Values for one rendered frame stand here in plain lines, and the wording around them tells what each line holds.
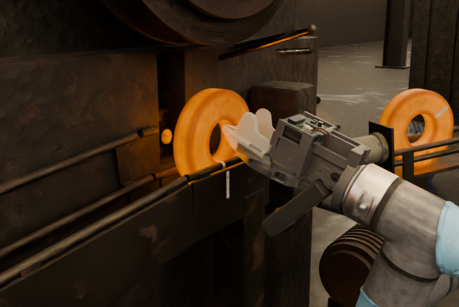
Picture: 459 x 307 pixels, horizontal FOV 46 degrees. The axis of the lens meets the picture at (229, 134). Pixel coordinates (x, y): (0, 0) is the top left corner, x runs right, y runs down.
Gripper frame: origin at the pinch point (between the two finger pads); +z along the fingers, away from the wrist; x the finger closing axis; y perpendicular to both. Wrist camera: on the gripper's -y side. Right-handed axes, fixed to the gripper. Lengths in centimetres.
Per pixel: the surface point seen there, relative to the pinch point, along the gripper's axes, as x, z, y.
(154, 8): 16.1, 4.5, 17.3
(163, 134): 3.5, 9.2, -3.7
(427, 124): -44.0, -16.4, 1.3
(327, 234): -135, 21, -86
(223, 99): -0.4, 2.8, 4.4
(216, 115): 1.4, 2.2, 2.3
